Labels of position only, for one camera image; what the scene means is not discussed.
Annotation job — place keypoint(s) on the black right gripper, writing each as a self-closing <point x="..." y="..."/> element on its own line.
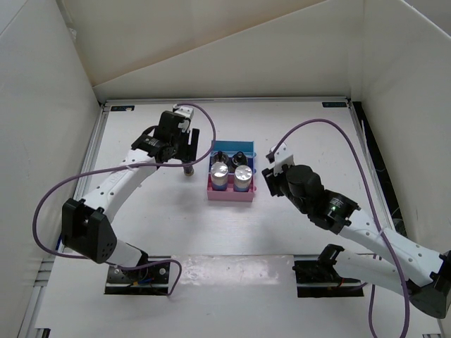
<point x="272" y="180"/>

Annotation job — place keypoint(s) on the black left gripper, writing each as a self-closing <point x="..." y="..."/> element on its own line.
<point x="189" y="151"/>

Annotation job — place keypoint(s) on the black-cap spice jar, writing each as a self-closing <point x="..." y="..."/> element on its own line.
<point x="238" y="159"/>
<point x="220" y="157"/>

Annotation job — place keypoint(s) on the small black-lid pepper bottle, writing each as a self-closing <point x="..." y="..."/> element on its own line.
<point x="188" y="170"/>

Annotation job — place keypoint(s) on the silver-lid shaker bottle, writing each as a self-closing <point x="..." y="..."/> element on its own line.
<point x="242" y="178"/>
<point x="219" y="176"/>

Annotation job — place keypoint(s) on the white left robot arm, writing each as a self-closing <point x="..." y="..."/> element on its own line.
<point x="86" y="223"/>

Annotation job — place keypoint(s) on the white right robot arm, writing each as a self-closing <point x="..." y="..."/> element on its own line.
<point x="406" y="267"/>

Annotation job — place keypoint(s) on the light blue organizer box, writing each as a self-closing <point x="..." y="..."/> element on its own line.
<point x="231" y="147"/>

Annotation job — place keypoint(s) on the dark blue organizer box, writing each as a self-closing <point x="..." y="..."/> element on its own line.
<point x="231" y="171"/>

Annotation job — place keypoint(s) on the pink organizer box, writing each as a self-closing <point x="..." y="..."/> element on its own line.
<point x="230" y="194"/>

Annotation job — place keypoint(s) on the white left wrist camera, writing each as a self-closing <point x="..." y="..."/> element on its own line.
<point x="187" y="113"/>

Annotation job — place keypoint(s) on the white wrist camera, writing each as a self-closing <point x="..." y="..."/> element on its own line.
<point x="187" y="113"/>
<point x="280" y="157"/>

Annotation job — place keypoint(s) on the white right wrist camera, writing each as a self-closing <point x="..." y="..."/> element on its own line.
<point x="280" y="157"/>

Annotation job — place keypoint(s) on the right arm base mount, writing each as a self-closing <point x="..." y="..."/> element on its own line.
<point x="315" y="282"/>

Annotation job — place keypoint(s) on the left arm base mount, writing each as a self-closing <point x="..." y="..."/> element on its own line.
<point x="152" y="281"/>

